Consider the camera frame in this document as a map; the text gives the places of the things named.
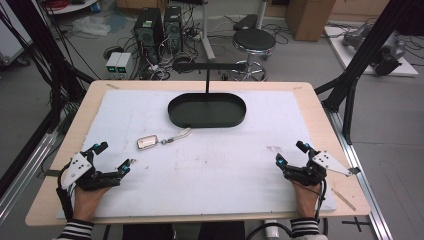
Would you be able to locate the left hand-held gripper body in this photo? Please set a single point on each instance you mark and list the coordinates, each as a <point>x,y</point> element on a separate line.
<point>77,168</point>

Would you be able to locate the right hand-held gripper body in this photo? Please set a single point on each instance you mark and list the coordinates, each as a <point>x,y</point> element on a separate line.
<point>306,175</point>

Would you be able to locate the black oval tray hanger stand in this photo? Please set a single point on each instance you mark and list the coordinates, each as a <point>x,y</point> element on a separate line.
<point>206,111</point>

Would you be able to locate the person's right hand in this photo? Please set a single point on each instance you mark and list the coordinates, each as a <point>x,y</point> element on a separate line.
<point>306,200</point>

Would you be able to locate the person's left hand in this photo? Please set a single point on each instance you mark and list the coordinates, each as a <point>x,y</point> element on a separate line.
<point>87,201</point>

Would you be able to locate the grey tape strip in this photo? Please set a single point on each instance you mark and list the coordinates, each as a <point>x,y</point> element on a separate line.
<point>53,173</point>

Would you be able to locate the wooden table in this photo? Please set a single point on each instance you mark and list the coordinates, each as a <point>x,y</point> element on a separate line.
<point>310,110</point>

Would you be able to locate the thin wooden stick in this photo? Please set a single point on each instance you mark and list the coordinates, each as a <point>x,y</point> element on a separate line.
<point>343,199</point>

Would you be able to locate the white foam mat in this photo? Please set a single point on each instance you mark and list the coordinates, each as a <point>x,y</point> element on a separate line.
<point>216,173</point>

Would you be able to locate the white table leg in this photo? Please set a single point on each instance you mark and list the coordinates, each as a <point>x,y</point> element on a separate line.
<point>271,230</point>

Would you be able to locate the person's left leg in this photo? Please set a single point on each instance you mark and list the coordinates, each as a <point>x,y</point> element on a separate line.
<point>146,232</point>

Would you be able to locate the person's leg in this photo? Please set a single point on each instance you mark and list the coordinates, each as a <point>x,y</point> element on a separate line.
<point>221,231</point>
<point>146,232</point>

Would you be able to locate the white power supply box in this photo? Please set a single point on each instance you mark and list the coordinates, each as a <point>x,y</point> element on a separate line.
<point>111,63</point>
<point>124,65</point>

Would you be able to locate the person's right leg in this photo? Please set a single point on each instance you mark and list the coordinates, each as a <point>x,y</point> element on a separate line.
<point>221,231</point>

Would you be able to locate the white floor board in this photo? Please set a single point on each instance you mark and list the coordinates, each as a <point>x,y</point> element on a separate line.
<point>343,55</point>

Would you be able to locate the black round stool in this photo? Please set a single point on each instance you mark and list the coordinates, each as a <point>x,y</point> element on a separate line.
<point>254,40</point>

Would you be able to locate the clear plastic bag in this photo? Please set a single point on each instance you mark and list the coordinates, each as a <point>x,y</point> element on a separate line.
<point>90,26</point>

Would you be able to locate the grey robot equipment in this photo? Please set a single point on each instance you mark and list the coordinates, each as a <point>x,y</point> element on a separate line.
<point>386,56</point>

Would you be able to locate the large black computer tower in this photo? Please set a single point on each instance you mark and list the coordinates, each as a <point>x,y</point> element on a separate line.
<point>148,33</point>

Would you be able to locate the brown cardboard box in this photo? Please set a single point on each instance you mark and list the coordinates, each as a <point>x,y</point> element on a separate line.
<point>308,20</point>

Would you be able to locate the slim black computer tower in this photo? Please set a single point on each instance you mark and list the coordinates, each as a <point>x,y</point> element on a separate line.
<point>172,28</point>

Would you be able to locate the round white table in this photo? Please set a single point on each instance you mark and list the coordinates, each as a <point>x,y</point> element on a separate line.
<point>73,6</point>

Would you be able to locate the white desk leg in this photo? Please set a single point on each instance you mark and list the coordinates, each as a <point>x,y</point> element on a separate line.
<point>207,36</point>

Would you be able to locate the aluminium rail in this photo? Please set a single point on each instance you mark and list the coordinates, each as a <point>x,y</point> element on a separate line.
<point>23,176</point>
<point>363,186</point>

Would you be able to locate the black metal frame post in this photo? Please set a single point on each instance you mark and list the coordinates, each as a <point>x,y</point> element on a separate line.
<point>36,36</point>
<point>363,50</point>

